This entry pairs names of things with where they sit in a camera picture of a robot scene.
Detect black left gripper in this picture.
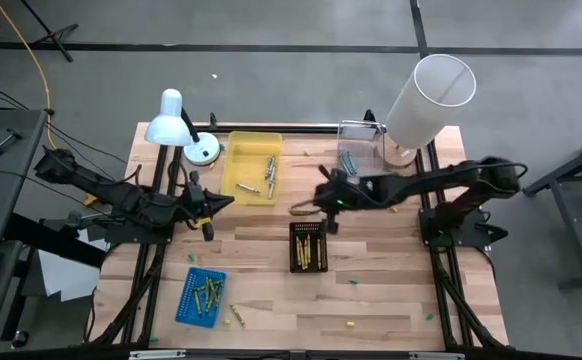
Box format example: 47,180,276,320
184,169,236,243

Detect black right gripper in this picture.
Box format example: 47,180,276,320
313,165,373,236

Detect yellow plastic bin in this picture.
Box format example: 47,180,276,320
219,131,283,206

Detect black plastic basket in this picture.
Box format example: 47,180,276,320
288,221,330,275

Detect blue plastic basket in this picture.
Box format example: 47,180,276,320
174,267,228,330

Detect clear plastic bin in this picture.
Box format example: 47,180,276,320
335,119,386,179

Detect white gooseneck desk lamp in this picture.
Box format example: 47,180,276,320
144,88,221,168

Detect white paper sheets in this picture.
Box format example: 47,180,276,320
37,228,110,304

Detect grey side desk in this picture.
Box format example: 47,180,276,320
0,107,48,246

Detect black metal cart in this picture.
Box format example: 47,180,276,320
520,128,582,291

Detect black tripod stand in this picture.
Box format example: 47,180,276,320
19,0,80,64

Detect black caster wheel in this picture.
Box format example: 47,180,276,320
10,329,30,350

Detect black aluminium table frame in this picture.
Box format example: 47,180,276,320
84,108,511,360

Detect silver metal bracket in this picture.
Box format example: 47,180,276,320
128,349,188,360
408,351,466,360

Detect yellow power cable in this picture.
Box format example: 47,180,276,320
0,0,98,207

